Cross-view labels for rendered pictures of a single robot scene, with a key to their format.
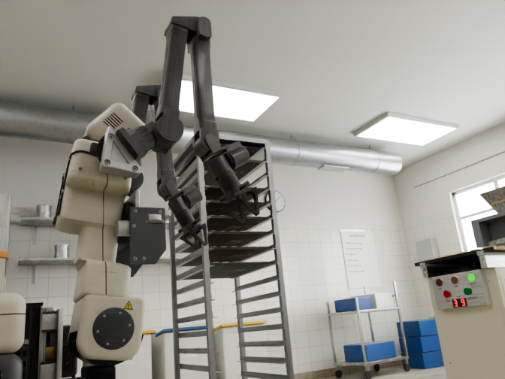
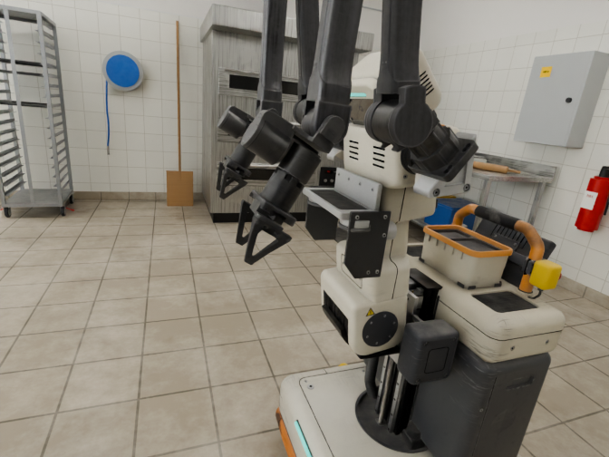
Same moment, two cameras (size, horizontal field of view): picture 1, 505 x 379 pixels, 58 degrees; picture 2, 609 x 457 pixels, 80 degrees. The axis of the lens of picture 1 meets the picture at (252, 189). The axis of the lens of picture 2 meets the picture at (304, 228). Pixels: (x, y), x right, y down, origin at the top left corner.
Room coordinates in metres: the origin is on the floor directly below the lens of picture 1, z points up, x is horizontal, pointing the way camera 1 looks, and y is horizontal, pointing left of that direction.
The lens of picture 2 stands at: (2.26, 0.38, 1.24)
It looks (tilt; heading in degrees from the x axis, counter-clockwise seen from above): 18 degrees down; 187
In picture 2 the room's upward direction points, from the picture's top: 6 degrees clockwise
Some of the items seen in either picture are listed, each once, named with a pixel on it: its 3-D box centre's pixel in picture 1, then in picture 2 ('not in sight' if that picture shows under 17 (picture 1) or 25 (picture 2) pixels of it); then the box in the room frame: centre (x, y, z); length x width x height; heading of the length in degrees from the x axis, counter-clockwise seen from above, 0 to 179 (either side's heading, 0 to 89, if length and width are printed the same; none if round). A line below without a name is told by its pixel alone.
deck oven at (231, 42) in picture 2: not in sight; (275, 128); (-1.95, -0.60, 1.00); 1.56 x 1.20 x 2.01; 119
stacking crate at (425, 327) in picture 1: (423, 327); not in sight; (6.70, -2.18, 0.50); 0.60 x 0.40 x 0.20; 121
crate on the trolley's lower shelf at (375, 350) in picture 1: (370, 351); not in sight; (6.30, -1.31, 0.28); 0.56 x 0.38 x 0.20; 127
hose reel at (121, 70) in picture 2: not in sight; (124, 105); (-1.68, -2.27, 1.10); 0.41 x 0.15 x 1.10; 119
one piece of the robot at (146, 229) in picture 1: (133, 234); (346, 217); (1.35, 0.37, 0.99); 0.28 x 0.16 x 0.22; 29
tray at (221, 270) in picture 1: (223, 271); not in sight; (2.86, 0.23, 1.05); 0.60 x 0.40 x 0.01; 27
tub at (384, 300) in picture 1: (371, 301); not in sight; (6.40, -1.46, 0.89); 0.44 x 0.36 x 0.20; 37
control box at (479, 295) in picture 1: (459, 290); not in sight; (1.98, -0.82, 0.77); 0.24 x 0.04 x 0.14; 31
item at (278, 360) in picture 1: (259, 359); not in sight; (2.95, 0.05, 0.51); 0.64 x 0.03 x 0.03; 27
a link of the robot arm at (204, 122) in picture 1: (202, 87); (273, 38); (1.24, 0.12, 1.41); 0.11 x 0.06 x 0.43; 29
